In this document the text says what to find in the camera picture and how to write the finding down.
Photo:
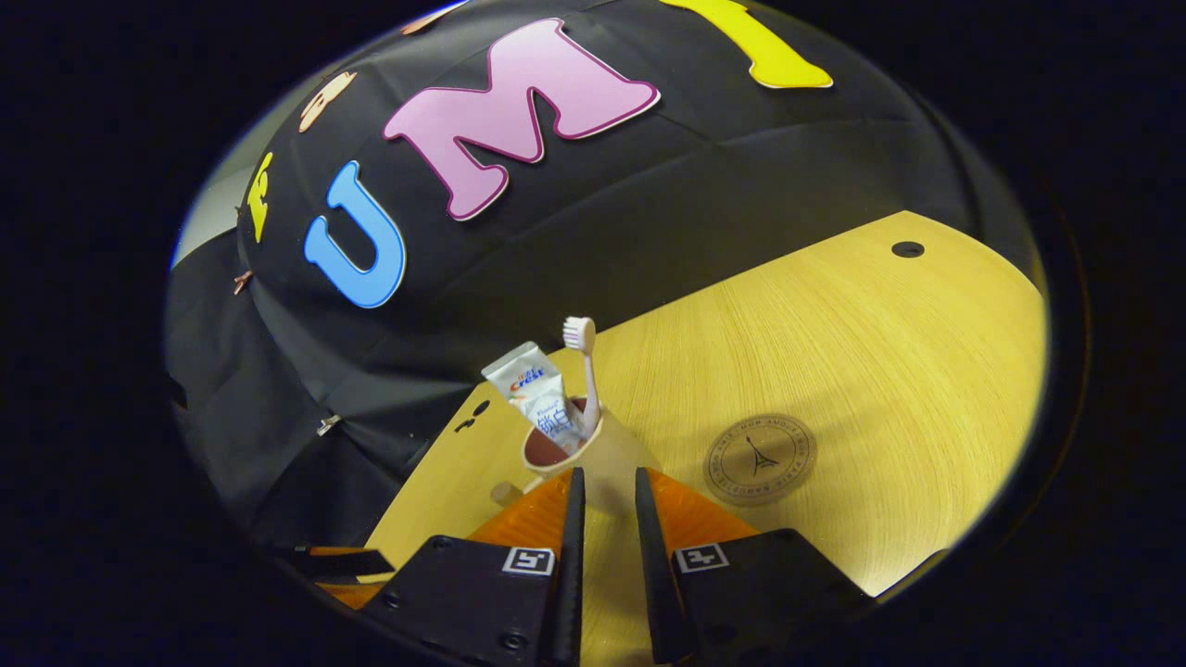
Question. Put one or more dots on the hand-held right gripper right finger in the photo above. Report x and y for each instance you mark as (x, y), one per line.
(653, 574)

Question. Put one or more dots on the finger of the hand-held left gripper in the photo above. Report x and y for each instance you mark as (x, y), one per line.
(343, 562)

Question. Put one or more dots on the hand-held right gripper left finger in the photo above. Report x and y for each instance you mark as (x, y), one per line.
(570, 574)

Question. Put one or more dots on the round brown coaster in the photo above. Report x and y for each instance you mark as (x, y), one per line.
(760, 459)

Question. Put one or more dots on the white toothpaste tube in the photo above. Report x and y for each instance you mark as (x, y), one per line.
(533, 384)

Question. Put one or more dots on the white toothbrush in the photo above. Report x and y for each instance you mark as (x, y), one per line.
(579, 333)

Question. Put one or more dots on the wooden desktop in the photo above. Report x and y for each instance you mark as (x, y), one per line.
(880, 371)

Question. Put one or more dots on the white clip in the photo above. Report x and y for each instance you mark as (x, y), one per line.
(328, 425)

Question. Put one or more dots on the copper clip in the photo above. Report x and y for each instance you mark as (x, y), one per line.
(242, 283)

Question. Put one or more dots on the black backdrop cloth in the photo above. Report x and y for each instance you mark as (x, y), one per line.
(741, 167)

